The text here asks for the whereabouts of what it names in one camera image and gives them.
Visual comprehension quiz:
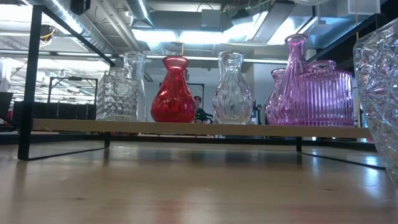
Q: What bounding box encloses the red pear-shaped glass vase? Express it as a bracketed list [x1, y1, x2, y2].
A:
[150, 55, 197, 124]

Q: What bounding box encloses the clear swirl-patterned glass vase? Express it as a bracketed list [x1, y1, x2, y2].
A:
[212, 50, 254, 125]

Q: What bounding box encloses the pink bulbous glass vase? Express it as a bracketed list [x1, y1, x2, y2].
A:
[264, 67, 290, 126]

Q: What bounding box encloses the clear tall slim glass vase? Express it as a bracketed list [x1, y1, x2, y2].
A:
[123, 51, 147, 122]

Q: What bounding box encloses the clear faceted square glass vase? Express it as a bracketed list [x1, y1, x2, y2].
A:
[95, 66, 140, 121]

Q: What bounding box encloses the pink long-necked glass vase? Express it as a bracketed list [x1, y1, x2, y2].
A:
[275, 33, 309, 126]

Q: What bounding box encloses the pink ribbed wide glass vase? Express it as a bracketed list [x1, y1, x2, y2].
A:
[293, 60, 355, 128]

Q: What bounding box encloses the clear star-cut crystal vase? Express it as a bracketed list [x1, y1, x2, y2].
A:
[353, 17, 398, 187]

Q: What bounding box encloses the person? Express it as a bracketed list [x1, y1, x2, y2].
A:
[192, 95, 215, 124]

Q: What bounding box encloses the black low cabinet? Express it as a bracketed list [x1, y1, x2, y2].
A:
[12, 101, 97, 121]

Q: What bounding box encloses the black bin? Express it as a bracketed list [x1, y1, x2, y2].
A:
[0, 91, 14, 121]

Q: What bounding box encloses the wooden shelf black metal frame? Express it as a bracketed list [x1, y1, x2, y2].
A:
[17, 4, 387, 170]

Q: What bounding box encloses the small silver ventilation duct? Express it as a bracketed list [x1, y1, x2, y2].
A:
[126, 0, 155, 27]

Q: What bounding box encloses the black aluminium table frame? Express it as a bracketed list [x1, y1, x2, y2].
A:
[0, 132, 377, 147]

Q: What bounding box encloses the large silver ventilation duct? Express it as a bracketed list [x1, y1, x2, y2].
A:
[27, 0, 118, 55]

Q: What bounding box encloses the black hanging device yellow cable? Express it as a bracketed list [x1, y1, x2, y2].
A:
[39, 24, 58, 41]

